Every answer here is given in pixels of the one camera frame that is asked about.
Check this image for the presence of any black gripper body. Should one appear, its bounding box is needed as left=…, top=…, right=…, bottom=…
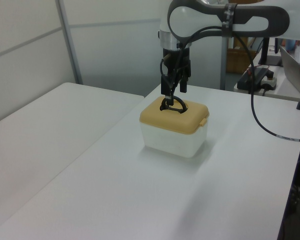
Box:
left=161, top=47, right=192, bottom=78

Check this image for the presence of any tan case lid with handle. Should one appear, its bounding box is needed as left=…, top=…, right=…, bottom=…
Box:
left=139, top=96, right=210, bottom=136

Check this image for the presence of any white plastic case base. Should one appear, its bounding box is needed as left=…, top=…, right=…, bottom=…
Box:
left=139, top=120, right=209, bottom=159

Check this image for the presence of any brown cardboard box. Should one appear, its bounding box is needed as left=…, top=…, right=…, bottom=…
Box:
left=226, top=37, right=258, bottom=74

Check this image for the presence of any black power box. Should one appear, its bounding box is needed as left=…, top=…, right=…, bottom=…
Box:
left=236, top=66, right=275, bottom=91

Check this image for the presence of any black monitor stand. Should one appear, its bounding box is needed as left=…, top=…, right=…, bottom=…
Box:
left=258, top=37, right=283, bottom=67

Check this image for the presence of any grey emergency stop button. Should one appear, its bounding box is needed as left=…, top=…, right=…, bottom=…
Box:
left=261, top=74, right=279, bottom=92

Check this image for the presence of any silver laptop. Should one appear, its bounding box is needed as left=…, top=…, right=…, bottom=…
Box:
left=279, top=44, right=300, bottom=97

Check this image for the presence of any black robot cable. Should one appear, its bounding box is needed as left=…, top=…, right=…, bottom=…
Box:
left=159, top=24, right=300, bottom=143

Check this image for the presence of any thin red cable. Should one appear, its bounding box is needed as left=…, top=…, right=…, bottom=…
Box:
left=244, top=64, right=270, bottom=76

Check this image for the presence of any grey partition post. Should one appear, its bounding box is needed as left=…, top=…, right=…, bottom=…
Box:
left=56, top=0, right=84, bottom=85

